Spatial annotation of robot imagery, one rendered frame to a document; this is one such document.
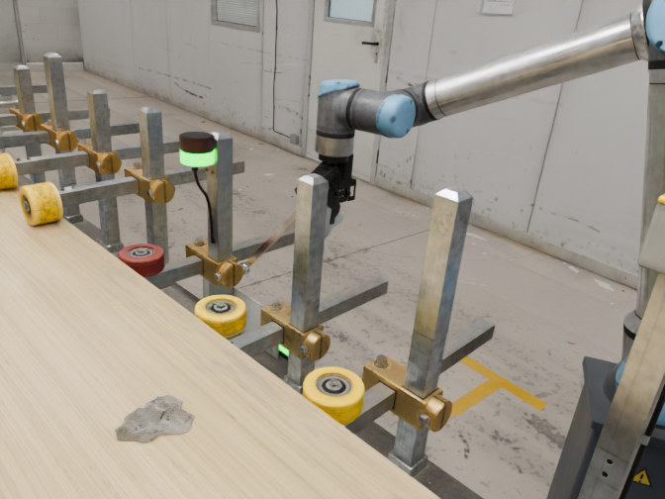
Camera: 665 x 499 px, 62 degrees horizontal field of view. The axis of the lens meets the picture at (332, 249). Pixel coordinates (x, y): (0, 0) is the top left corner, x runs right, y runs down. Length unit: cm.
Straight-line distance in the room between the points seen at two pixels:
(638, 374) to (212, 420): 47
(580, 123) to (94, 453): 319
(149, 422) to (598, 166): 310
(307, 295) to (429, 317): 25
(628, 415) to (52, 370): 68
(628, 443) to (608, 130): 286
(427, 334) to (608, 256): 285
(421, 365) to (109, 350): 43
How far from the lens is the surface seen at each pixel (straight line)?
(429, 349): 78
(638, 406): 68
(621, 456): 71
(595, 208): 354
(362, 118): 122
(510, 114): 373
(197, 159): 100
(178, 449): 66
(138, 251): 108
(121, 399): 74
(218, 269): 111
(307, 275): 91
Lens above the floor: 136
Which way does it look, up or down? 24 degrees down
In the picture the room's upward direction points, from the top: 5 degrees clockwise
